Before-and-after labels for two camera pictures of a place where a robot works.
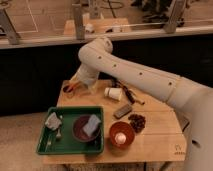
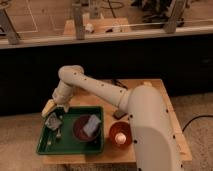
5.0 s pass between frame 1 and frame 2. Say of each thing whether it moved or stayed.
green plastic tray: stayed
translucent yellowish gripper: moved
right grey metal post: stayed
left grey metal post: stayed
